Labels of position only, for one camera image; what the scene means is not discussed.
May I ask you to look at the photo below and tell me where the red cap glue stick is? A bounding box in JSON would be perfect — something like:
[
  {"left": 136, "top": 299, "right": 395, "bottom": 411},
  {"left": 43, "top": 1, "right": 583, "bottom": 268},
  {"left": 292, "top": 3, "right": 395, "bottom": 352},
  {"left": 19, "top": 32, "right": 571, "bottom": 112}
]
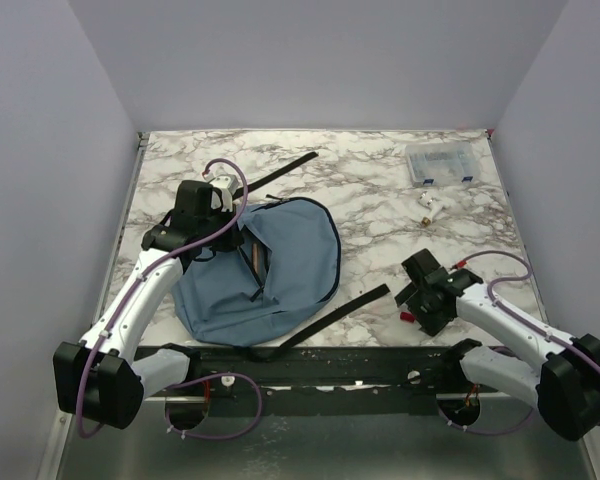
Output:
[{"left": 400, "top": 312, "right": 415, "bottom": 323}]

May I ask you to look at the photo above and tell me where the blue fabric backpack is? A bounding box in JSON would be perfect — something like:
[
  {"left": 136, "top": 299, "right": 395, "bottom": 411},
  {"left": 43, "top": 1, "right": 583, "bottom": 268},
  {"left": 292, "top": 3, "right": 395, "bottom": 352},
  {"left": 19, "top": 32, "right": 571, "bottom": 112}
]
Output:
[{"left": 172, "top": 149, "right": 391, "bottom": 362}]

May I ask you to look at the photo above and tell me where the orange pencil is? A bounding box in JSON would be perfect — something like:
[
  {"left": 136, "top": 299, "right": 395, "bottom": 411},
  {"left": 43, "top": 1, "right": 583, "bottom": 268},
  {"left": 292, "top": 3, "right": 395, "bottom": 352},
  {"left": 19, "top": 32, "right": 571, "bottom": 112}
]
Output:
[{"left": 251, "top": 242, "right": 262, "bottom": 283}]

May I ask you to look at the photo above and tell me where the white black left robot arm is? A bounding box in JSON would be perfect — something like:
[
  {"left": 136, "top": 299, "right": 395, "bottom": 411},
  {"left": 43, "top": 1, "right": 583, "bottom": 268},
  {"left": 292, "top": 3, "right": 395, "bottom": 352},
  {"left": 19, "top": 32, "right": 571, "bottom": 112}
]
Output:
[{"left": 53, "top": 174, "right": 240, "bottom": 429}]

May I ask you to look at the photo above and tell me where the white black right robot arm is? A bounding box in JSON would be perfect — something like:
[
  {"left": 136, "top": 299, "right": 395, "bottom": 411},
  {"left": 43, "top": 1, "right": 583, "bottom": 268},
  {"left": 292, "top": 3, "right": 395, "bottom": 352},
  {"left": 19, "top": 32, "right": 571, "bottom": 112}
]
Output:
[{"left": 395, "top": 249, "right": 600, "bottom": 441}]

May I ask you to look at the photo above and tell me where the white plastic pipe fitting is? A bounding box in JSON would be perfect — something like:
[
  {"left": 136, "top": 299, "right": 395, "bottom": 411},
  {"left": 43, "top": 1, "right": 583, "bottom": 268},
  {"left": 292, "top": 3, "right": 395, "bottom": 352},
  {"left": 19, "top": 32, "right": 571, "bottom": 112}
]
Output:
[{"left": 418, "top": 192, "right": 444, "bottom": 226}]

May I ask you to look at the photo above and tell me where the clear plastic organizer box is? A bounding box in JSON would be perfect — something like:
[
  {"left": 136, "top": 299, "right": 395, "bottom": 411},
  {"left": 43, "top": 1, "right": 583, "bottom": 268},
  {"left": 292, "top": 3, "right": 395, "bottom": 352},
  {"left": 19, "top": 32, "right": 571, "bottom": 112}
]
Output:
[{"left": 405, "top": 142, "right": 480, "bottom": 187}]

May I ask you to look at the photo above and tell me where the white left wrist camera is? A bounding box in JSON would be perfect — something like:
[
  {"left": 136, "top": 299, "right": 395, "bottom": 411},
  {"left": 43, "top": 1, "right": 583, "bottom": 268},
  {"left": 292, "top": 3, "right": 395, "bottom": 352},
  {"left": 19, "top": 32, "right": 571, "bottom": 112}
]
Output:
[{"left": 208, "top": 173, "right": 239, "bottom": 212}]

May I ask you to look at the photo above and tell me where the black metal base rail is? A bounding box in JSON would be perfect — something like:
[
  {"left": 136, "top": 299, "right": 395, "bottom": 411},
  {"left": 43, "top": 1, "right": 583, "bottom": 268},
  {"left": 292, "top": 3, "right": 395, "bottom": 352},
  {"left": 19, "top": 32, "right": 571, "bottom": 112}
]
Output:
[{"left": 79, "top": 342, "right": 581, "bottom": 419}]

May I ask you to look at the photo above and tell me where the aluminium frame rail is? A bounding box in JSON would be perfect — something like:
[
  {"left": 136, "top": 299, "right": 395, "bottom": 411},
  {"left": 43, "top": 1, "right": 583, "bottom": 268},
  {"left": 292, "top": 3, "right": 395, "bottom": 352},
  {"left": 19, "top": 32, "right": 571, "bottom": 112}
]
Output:
[{"left": 39, "top": 355, "right": 589, "bottom": 480}]

